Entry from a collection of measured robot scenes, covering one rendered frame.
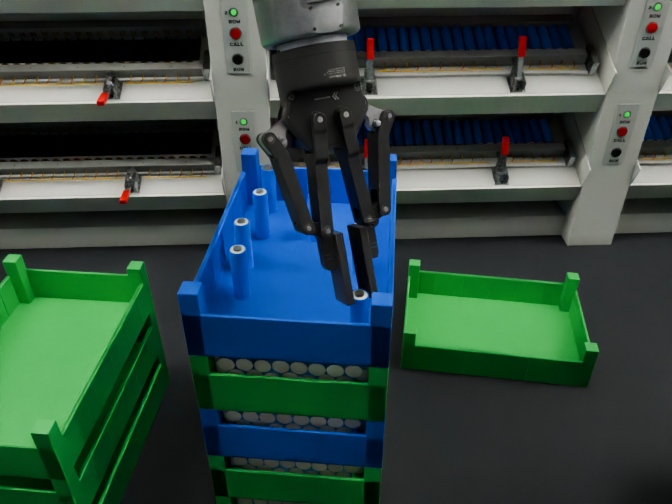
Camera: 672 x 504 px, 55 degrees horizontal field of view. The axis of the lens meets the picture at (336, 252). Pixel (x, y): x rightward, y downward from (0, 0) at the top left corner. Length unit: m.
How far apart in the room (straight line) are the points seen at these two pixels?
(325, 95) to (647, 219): 1.05
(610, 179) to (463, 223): 0.30
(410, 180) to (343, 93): 0.70
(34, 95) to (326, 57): 0.79
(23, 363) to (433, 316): 0.67
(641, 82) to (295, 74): 0.85
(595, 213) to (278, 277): 0.83
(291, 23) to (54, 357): 0.58
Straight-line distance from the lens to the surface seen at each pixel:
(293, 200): 0.57
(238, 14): 1.12
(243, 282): 0.69
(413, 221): 1.35
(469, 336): 1.15
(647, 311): 1.31
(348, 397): 0.67
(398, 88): 1.19
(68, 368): 0.92
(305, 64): 0.56
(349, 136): 0.58
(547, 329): 1.20
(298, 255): 0.77
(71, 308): 1.01
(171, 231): 1.37
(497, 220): 1.39
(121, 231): 1.39
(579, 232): 1.42
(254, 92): 1.16
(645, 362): 1.20
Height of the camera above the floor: 0.78
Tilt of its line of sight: 36 degrees down
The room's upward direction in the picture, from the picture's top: straight up
